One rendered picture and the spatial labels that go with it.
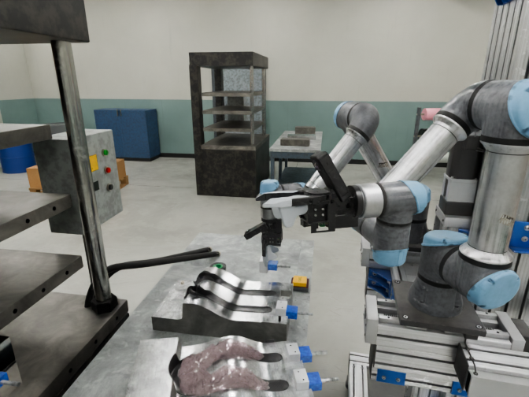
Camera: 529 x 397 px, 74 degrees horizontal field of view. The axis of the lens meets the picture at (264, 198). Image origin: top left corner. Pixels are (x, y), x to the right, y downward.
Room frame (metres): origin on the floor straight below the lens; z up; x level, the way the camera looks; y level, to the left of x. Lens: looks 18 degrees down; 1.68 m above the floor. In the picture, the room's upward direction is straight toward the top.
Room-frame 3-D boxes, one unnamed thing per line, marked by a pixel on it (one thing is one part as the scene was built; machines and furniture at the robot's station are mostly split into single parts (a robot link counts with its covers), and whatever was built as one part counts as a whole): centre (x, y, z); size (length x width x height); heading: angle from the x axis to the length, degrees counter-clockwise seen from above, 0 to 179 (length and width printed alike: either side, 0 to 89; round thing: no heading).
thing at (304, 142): (5.71, -0.57, 0.46); 1.90 x 0.70 x 0.92; 170
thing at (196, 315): (1.18, 0.15, 0.87); 0.50 x 0.26 x 0.14; 81
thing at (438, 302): (0.92, -0.52, 1.09); 0.15 x 0.15 x 0.10
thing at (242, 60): (5.91, 0.46, 1.03); 1.54 x 0.94 x 2.06; 170
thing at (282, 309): (1.07, -0.11, 0.89); 0.13 x 0.05 x 0.05; 80
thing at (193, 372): (0.82, 0.12, 0.90); 0.26 x 0.18 x 0.08; 98
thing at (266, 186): (1.36, -0.02, 1.25); 0.09 x 0.08 x 0.11; 107
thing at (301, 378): (0.80, -0.15, 0.85); 0.13 x 0.05 x 0.05; 98
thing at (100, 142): (1.51, 0.80, 0.73); 0.30 x 0.22 x 1.47; 171
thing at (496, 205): (0.79, -0.55, 1.41); 0.15 x 0.12 x 0.55; 13
